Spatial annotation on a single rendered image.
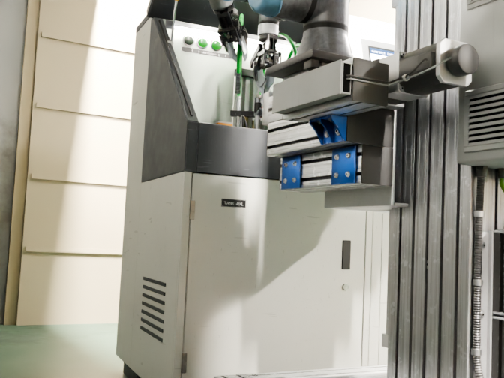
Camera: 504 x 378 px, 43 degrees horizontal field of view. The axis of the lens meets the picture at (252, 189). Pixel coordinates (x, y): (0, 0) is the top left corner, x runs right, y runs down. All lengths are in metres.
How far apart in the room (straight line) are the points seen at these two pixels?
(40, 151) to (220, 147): 2.32
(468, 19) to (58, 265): 3.29
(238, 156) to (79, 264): 2.36
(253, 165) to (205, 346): 0.60
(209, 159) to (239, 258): 0.33
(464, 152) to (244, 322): 1.01
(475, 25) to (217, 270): 1.09
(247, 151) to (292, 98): 0.69
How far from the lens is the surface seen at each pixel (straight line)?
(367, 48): 2.79
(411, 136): 1.57
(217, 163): 2.05
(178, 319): 2.02
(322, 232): 2.20
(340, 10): 1.68
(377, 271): 2.32
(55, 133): 4.27
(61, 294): 4.27
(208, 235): 2.03
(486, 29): 1.41
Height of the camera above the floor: 0.59
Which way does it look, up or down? 4 degrees up
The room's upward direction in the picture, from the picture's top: 3 degrees clockwise
